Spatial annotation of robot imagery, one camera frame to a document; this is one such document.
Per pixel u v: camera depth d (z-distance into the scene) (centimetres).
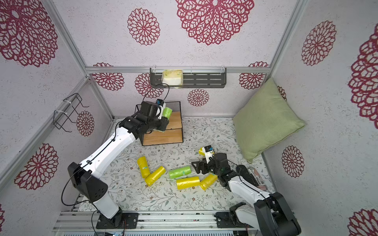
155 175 87
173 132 109
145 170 88
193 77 92
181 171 87
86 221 76
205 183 83
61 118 73
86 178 42
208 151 75
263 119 80
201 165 75
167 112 76
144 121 57
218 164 68
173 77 90
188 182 82
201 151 98
